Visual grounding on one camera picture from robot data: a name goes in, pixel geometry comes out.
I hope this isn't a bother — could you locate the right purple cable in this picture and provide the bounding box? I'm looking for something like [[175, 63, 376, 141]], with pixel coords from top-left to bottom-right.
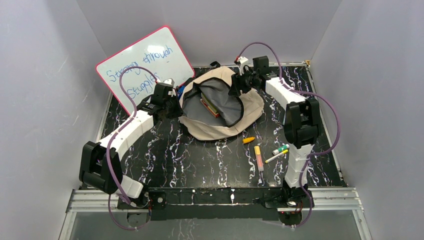
[[234, 42, 341, 229]]

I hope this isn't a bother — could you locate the green book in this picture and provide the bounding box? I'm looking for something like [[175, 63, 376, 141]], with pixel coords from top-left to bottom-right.
[[200, 92, 218, 111]]

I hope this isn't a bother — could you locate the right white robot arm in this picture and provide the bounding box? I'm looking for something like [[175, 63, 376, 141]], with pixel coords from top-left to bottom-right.
[[228, 56, 322, 207]]

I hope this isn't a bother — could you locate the beige backpack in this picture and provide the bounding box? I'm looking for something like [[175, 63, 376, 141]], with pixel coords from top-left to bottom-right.
[[178, 66, 265, 141]]

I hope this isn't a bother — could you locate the yellow pink highlighter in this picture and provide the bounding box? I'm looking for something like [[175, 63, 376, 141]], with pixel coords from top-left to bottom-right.
[[254, 145, 264, 172]]

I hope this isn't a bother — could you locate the yellow white pen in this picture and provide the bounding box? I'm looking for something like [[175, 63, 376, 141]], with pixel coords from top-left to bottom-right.
[[264, 149, 289, 164]]

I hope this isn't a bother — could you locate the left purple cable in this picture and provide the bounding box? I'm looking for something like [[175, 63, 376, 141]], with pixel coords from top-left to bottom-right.
[[105, 65, 160, 231]]

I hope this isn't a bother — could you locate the red treehouse book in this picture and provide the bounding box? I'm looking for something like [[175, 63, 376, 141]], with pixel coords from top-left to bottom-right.
[[200, 98, 220, 118]]

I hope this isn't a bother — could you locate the purple cable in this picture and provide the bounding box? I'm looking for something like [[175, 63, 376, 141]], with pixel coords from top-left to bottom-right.
[[234, 42, 341, 229], [105, 65, 160, 231]]

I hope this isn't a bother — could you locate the green white glue stick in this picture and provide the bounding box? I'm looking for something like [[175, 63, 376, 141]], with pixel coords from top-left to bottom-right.
[[272, 144, 289, 156]]

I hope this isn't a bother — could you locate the pink framed whiteboard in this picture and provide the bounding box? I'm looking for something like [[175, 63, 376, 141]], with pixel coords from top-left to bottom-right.
[[95, 26, 195, 114]]

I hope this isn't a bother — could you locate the black base frame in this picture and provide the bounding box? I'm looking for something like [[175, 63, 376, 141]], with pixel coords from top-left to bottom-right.
[[117, 185, 315, 226]]

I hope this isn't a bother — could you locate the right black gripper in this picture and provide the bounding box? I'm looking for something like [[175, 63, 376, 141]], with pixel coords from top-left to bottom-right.
[[227, 68, 259, 98]]

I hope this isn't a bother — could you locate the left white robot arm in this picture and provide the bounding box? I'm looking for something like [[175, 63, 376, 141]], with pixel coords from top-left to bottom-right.
[[79, 78, 182, 208]]

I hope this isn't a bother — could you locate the aluminium rail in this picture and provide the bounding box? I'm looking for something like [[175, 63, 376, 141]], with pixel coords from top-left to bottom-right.
[[66, 187, 364, 213]]

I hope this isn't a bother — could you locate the orange highlighter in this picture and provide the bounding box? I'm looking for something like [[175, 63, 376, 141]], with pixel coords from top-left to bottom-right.
[[242, 136, 256, 144]]

